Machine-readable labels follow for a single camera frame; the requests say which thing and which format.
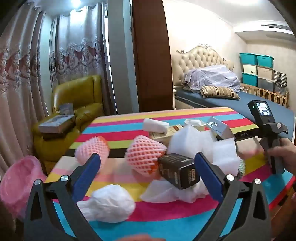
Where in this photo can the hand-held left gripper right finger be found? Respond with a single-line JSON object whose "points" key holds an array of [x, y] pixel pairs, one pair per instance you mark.
{"points": [[208, 176]]}

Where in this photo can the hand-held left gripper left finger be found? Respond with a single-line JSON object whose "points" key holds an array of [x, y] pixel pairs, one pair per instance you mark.
{"points": [[85, 176]]}

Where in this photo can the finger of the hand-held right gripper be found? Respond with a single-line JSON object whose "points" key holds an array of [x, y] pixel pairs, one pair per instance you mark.
{"points": [[227, 138]]}

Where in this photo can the white paper cup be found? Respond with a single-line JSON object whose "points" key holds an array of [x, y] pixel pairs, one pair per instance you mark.
{"points": [[195, 124]]}

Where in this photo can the beige medicine box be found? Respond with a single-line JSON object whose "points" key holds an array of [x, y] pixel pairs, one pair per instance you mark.
{"points": [[161, 137]]}

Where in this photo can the pink foam net with orange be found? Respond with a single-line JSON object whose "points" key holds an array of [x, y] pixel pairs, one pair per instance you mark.
{"points": [[143, 155]]}

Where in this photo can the pink lined trash bin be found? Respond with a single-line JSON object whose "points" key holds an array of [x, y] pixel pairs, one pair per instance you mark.
{"points": [[20, 185]]}

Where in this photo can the person's right hand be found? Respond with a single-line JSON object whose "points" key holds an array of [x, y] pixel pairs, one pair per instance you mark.
{"points": [[288, 155]]}

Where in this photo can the silver foil box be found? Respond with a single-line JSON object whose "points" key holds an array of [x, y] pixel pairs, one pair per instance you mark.
{"points": [[219, 127]]}

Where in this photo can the thick white foam block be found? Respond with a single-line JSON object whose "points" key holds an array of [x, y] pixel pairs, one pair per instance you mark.
{"points": [[224, 155]]}

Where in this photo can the bed with tufted headboard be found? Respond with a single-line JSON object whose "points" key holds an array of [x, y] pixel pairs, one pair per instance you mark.
{"points": [[242, 104]]}

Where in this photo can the black carton box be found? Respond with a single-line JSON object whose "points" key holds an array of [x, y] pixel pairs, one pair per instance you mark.
{"points": [[178, 169]]}

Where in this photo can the grey clear storage box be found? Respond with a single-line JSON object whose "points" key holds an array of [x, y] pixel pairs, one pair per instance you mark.
{"points": [[265, 84]]}

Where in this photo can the small pink foam net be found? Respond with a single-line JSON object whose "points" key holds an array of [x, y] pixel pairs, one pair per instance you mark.
{"points": [[92, 144]]}

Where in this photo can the crumpled white foam wrap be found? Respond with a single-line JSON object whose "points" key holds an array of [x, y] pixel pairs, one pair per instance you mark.
{"points": [[108, 201]]}

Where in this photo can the houndstooth bag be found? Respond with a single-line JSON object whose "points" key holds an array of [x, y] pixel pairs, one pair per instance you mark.
{"points": [[280, 77]]}

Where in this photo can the beige storage box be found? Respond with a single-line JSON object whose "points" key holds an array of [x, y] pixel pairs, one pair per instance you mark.
{"points": [[265, 72]]}

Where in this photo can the brown striped pillow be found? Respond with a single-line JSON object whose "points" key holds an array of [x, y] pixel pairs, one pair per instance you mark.
{"points": [[219, 92]]}

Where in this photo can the cream storage box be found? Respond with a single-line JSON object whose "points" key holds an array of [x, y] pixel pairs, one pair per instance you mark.
{"points": [[249, 69]]}

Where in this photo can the lilac striped duvet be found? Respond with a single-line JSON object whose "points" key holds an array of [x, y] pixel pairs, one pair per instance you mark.
{"points": [[212, 76]]}

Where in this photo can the small upright book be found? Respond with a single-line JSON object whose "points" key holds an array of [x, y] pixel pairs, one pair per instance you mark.
{"points": [[67, 109]]}

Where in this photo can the long white foam block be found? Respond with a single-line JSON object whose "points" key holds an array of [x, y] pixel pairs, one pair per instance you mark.
{"points": [[155, 125]]}

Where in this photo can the yellow leather armchair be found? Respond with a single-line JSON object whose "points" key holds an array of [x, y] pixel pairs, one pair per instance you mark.
{"points": [[76, 90]]}

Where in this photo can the cream tufted headboard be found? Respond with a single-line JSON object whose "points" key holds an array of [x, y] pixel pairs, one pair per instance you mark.
{"points": [[192, 58]]}

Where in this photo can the brown wooden door panel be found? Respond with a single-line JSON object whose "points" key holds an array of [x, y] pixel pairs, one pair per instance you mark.
{"points": [[152, 69]]}

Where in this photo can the beige embroidered curtain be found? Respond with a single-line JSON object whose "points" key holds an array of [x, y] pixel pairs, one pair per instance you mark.
{"points": [[20, 81], [81, 46]]}

